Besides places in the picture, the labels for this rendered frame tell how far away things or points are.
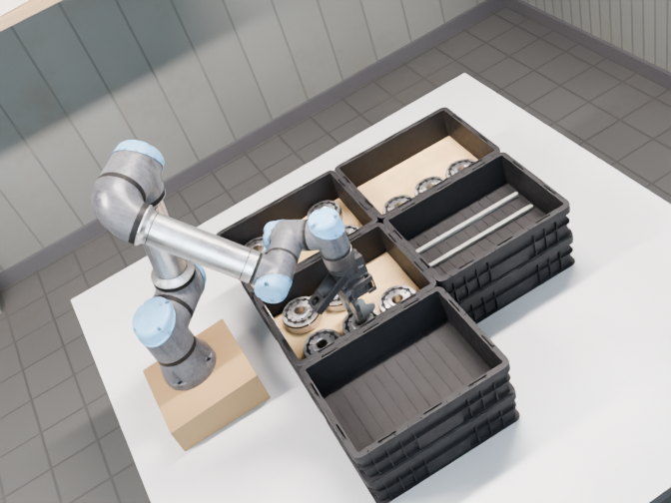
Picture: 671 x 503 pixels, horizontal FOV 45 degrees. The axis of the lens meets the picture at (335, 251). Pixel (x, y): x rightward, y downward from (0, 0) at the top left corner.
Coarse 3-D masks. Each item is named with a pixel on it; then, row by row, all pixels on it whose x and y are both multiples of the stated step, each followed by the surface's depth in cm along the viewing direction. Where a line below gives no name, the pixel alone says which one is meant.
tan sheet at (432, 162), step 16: (448, 144) 246; (416, 160) 245; (432, 160) 243; (448, 160) 241; (384, 176) 244; (400, 176) 242; (416, 176) 240; (432, 176) 238; (368, 192) 241; (384, 192) 239; (400, 192) 237
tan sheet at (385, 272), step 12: (384, 252) 222; (372, 264) 220; (384, 264) 218; (396, 264) 217; (372, 276) 216; (384, 276) 215; (396, 276) 214; (408, 276) 213; (384, 288) 212; (372, 300) 210; (324, 312) 212; (336, 312) 211; (324, 324) 209; (336, 324) 208; (288, 336) 210; (300, 336) 209; (300, 348) 206
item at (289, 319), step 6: (294, 300) 214; (300, 300) 213; (306, 300) 213; (288, 306) 213; (288, 312) 212; (312, 312) 210; (288, 318) 210; (294, 318) 209; (300, 318) 209; (312, 318) 208; (288, 324) 209; (294, 324) 208; (300, 324) 207; (306, 324) 207
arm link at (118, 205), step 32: (96, 192) 174; (128, 192) 174; (128, 224) 172; (160, 224) 174; (192, 256) 176; (224, 256) 176; (256, 256) 177; (288, 256) 180; (256, 288) 177; (288, 288) 178
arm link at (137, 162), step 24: (120, 144) 184; (144, 144) 183; (120, 168) 177; (144, 168) 180; (144, 192) 179; (168, 216) 196; (168, 264) 202; (192, 264) 210; (168, 288) 206; (192, 288) 210
